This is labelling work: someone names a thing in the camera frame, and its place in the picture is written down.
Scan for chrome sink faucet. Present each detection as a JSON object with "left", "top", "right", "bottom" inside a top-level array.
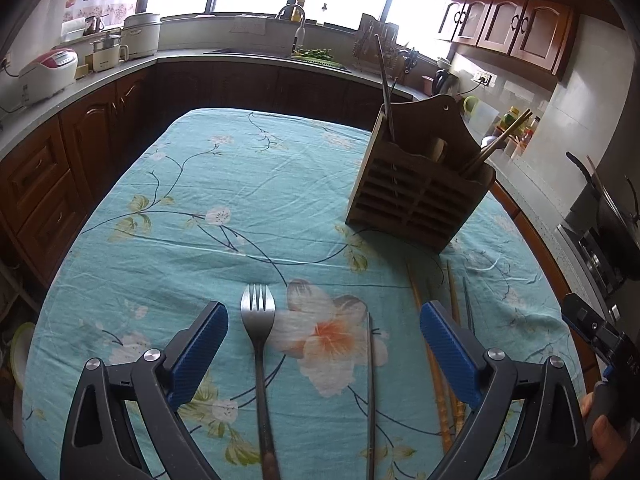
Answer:
[{"left": 276, "top": 3, "right": 307, "bottom": 58}]

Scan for black wok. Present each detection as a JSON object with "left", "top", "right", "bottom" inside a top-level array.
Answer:
[{"left": 566, "top": 151, "right": 640, "bottom": 266}]

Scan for green vegetables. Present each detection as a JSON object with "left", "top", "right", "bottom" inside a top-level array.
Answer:
[{"left": 292, "top": 47, "right": 346, "bottom": 66}]

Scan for person's right hand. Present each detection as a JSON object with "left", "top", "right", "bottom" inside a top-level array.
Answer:
[{"left": 580, "top": 391, "right": 640, "bottom": 480}]

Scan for gas stove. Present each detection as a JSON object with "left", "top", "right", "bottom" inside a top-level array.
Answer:
[{"left": 557, "top": 222, "right": 631, "bottom": 306}]

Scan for wooden wall cabinets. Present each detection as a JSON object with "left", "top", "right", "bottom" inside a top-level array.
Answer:
[{"left": 435, "top": 0, "right": 601, "bottom": 78}]

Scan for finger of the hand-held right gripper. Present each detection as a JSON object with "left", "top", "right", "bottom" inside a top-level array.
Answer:
[{"left": 561, "top": 292, "right": 623, "bottom": 356}]

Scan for silver fork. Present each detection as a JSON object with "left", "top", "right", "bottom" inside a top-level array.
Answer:
[{"left": 240, "top": 283, "right": 282, "bottom": 480}]

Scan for wooden utensil holder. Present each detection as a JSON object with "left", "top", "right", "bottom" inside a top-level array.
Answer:
[{"left": 345, "top": 94, "right": 497, "bottom": 255}]

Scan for white and red rice cooker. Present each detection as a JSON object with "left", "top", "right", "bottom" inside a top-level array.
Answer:
[{"left": 19, "top": 47, "right": 80, "bottom": 107}]

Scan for small white electric pot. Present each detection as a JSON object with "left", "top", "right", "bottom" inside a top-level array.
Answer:
[{"left": 85, "top": 34, "right": 130, "bottom": 70}]

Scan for large white rice cooker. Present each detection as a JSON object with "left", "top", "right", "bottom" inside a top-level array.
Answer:
[{"left": 120, "top": 12, "right": 163, "bottom": 60}]

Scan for metal chopstick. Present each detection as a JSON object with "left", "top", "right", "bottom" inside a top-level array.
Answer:
[
  {"left": 382, "top": 77, "right": 400, "bottom": 143},
  {"left": 375, "top": 34, "right": 397, "bottom": 143},
  {"left": 366, "top": 311, "right": 376, "bottom": 480},
  {"left": 461, "top": 276, "right": 475, "bottom": 335}
]

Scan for plain wooden chopstick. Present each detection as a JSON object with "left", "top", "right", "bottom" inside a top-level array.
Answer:
[
  {"left": 461, "top": 112, "right": 531, "bottom": 180},
  {"left": 462, "top": 109, "right": 534, "bottom": 178}
]

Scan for grey kitchen countertop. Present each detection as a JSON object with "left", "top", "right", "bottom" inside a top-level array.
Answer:
[{"left": 0, "top": 47, "right": 601, "bottom": 311}]

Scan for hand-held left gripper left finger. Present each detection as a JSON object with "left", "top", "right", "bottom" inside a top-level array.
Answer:
[{"left": 59, "top": 301, "right": 230, "bottom": 480}]

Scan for electric kettle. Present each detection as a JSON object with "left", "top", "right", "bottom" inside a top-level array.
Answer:
[{"left": 434, "top": 67, "right": 458, "bottom": 98}]

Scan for wooden knife rack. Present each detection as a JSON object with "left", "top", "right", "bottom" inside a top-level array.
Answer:
[{"left": 352, "top": 12, "right": 401, "bottom": 76}]

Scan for wooden base cabinets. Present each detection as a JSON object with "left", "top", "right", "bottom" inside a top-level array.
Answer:
[{"left": 0, "top": 60, "right": 596, "bottom": 311}]

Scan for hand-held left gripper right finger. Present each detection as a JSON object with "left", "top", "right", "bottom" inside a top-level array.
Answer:
[{"left": 419, "top": 301, "right": 591, "bottom": 480}]

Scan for translucent plastic container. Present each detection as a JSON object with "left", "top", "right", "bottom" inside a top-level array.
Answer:
[{"left": 467, "top": 100, "right": 501, "bottom": 138}]

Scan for teal floral tablecloth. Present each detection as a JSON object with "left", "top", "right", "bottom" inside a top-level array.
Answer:
[{"left": 22, "top": 107, "right": 588, "bottom": 480}]

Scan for green bowl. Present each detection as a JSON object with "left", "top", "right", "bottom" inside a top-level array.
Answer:
[{"left": 11, "top": 321, "right": 37, "bottom": 391}]

